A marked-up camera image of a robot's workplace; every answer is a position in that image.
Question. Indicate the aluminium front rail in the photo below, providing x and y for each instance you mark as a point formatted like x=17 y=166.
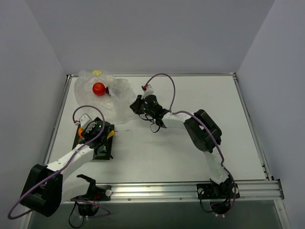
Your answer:
x=187 y=191

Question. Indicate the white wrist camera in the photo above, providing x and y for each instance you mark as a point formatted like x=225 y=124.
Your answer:
x=147 y=90
x=85 y=122

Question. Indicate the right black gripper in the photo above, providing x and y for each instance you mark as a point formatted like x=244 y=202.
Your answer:
x=137 y=106

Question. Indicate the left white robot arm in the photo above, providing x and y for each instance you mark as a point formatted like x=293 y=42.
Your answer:
x=47 y=187

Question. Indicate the dark brown fake fruit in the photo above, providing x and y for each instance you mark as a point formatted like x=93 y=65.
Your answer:
x=107 y=91

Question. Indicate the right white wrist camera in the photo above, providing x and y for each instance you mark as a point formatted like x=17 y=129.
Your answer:
x=147 y=90

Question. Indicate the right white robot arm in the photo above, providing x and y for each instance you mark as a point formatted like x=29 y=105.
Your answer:
x=204 y=133

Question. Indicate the square teal ceramic plate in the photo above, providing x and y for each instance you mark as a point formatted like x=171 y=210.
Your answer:
x=105 y=147

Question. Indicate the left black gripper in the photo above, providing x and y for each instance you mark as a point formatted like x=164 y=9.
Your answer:
x=105 y=137

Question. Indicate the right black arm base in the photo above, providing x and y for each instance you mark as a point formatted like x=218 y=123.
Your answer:
x=217 y=199

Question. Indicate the red fake apple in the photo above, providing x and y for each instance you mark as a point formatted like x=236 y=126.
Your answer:
x=99 y=89

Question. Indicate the translucent white plastic bag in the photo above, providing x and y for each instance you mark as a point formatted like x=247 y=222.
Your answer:
x=116 y=106

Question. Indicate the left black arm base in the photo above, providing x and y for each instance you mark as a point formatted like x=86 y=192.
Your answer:
x=88 y=205

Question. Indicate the orange fake persimmon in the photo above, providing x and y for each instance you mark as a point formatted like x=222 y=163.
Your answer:
x=80 y=130

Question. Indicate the yellow fake pear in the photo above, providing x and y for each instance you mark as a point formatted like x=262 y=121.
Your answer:
x=110 y=134

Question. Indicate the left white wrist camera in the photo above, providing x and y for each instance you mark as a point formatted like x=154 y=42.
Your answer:
x=85 y=122

